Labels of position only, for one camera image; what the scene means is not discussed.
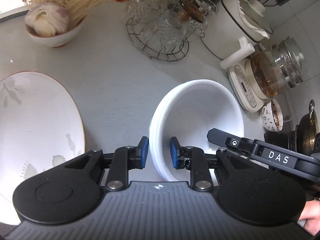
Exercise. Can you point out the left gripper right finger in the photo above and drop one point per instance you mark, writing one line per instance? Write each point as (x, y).
(194, 159)

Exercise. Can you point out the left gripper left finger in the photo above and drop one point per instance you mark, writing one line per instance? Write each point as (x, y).
(121, 161)

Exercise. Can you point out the white ceramic bowl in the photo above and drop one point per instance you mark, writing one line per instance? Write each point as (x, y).
(188, 112)

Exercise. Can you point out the right hand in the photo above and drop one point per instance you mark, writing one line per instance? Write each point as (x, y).
(311, 215)

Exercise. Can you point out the brass pot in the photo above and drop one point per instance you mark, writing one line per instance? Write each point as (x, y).
(302, 139)

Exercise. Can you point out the patterned small bowl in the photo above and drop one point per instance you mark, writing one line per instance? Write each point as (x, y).
(271, 116)

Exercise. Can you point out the leaf pattern plate brown rim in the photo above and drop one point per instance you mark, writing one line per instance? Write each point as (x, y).
(41, 127)

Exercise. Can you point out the glass kettle on base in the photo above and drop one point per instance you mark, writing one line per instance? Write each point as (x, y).
(267, 74)

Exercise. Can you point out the white electric cooker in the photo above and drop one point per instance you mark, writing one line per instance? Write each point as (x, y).
(235, 29)

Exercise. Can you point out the garlic bulb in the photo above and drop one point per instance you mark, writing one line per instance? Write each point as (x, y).
(48, 19)

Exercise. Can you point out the wire glass rack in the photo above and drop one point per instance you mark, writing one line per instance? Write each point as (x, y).
(162, 28)

